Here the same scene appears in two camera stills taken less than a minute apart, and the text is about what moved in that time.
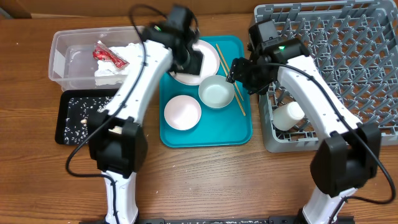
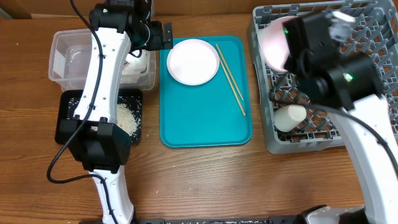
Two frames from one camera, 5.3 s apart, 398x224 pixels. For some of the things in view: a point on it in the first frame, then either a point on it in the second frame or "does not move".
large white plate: x=209 y=66 does not move
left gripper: x=194 y=66 to x=158 y=42
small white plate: x=182 y=112 to x=274 y=44
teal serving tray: x=215 y=113 does not move
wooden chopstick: x=228 y=69 does not move
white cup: x=286 y=117 does not move
